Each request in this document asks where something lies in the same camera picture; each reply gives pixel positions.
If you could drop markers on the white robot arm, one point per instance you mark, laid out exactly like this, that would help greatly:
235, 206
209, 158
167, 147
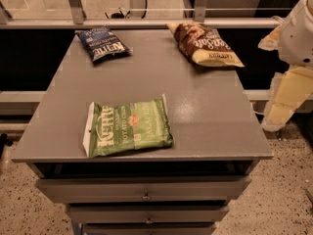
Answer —
293, 39

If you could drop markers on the green jalapeno Kettle chip bag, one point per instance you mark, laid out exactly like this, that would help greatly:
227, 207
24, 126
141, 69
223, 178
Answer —
132, 126

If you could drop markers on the brown and yellow chip bag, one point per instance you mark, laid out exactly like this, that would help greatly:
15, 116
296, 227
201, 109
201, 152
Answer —
203, 45

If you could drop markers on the blue Kettle chip bag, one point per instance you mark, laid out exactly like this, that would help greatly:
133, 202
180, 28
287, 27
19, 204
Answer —
100, 42

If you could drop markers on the grey metal drawer cabinet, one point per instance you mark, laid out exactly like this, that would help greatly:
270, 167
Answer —
214, 128

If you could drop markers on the top grey drawer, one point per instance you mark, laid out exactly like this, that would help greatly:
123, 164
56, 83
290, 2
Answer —
143, 190

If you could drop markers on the grey drawer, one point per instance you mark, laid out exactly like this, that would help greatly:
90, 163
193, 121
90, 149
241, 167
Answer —
153, 229
143, 190
146, 214

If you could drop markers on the grey metal railing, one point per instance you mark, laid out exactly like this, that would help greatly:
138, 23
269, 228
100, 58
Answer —
82, 14

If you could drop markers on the bottom grey drawer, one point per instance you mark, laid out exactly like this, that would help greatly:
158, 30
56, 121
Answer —
153, 229

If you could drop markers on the middle grey drawer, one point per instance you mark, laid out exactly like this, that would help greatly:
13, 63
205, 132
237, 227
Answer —
146, 214

